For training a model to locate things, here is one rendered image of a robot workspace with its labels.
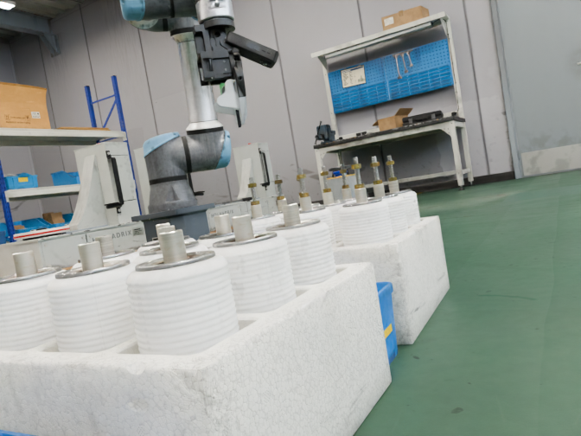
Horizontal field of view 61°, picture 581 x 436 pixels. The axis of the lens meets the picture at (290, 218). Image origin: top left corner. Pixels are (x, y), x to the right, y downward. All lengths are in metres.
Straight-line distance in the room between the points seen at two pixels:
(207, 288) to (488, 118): 5.71
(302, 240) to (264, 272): 0.11
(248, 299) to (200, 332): 0.10
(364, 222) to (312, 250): 0.29
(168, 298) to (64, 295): 0.13
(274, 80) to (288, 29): 0.68
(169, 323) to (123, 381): 0.06
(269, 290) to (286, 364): 0.09
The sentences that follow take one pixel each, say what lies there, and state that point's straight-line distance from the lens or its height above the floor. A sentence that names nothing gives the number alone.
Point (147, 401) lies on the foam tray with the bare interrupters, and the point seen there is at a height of 0.15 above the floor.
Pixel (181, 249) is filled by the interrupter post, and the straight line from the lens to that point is 0.48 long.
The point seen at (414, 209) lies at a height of 0.21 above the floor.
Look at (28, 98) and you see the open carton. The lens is 6.48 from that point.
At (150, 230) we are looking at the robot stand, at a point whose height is 0.25.
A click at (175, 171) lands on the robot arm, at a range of 1.53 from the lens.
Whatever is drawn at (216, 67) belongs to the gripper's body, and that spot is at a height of 0.57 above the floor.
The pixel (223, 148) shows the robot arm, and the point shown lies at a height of 0.46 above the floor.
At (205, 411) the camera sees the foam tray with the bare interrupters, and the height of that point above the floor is 0.15.
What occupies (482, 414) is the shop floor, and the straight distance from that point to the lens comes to 0.67.
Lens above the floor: 0.30
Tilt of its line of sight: 3 degrees down
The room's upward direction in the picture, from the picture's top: 10 degrees counter-clockwise
